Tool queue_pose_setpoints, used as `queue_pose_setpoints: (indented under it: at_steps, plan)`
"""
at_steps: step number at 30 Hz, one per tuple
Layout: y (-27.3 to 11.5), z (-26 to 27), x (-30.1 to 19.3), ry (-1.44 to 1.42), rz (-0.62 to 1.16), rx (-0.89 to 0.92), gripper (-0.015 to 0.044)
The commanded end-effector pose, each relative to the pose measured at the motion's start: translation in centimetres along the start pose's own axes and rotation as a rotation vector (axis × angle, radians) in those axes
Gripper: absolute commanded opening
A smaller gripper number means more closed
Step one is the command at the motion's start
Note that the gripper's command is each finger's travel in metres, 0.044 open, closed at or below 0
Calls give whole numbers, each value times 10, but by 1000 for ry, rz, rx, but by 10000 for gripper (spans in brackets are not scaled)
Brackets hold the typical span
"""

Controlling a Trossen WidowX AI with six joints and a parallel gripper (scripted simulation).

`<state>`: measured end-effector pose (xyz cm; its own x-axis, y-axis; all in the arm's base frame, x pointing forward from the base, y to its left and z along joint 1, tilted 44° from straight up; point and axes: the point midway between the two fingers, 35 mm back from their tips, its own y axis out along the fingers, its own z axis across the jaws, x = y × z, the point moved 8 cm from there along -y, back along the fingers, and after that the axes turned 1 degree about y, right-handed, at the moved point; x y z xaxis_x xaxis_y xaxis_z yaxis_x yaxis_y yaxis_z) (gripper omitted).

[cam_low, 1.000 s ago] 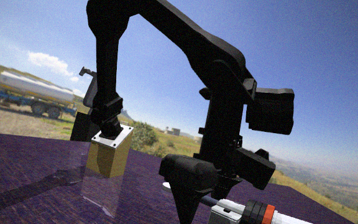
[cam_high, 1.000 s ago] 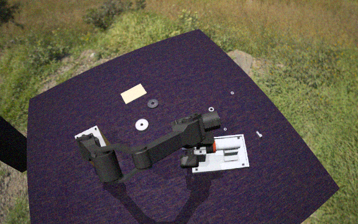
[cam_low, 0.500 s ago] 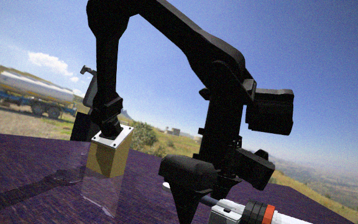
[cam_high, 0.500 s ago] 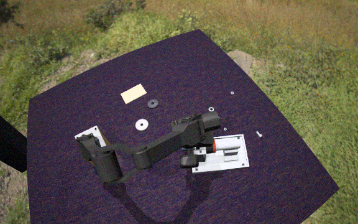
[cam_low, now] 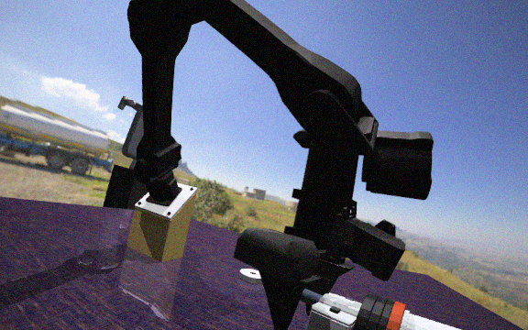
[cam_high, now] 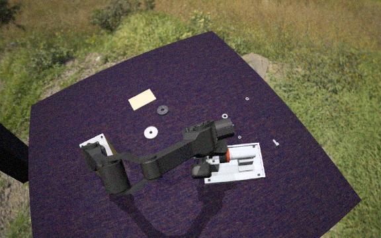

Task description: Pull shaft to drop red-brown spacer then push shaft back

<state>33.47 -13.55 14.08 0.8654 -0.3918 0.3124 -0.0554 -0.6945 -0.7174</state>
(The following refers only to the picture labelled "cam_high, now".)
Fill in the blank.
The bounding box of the white flat washer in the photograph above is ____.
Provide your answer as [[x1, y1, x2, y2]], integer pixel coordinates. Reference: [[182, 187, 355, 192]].
[[144, 127, 159, 139]]

